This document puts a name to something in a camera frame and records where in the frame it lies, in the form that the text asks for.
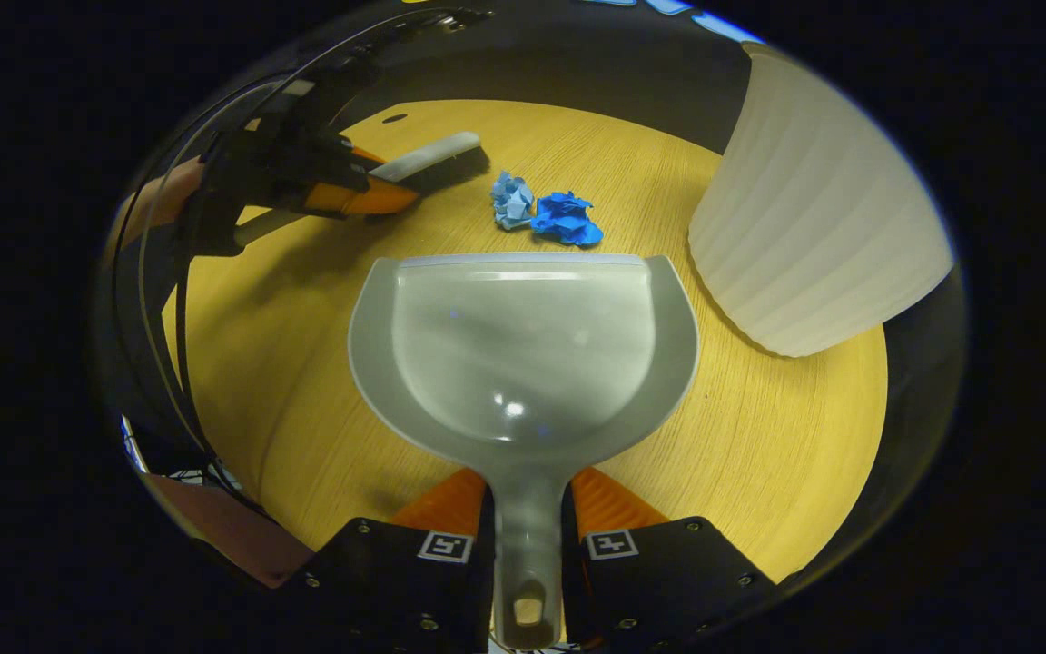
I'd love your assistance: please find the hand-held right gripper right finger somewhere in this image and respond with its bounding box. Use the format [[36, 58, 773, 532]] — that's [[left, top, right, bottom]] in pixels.
[[561, 466, 783, 654]]

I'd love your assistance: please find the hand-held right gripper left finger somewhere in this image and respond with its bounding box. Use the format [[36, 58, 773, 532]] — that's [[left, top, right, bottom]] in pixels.
[[287, 466, 497, 654]]

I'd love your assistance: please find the small white broom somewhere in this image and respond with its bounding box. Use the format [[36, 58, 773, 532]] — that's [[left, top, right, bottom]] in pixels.
[[232, 131, 492, 248]]

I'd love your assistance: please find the light blue paper ball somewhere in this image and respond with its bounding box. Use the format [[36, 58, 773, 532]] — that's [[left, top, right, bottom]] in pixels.
[[490, 171, 535, 232]]

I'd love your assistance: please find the dark blue paper ball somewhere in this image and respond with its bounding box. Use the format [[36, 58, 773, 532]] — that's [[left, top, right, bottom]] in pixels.
[[530, 191, 604, 248]]

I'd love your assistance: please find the grey plastic dustpan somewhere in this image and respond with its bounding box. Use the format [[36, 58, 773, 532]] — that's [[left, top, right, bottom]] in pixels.
[[348, 253, 700, 651]]

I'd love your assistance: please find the white ribbed garbage bin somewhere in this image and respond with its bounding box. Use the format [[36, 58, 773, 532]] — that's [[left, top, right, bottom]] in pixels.
[[688, 41, 955, 358]]

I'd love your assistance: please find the wooden desktop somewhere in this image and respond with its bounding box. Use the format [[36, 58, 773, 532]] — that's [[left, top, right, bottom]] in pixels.
[[160, 98, 889, 582]]

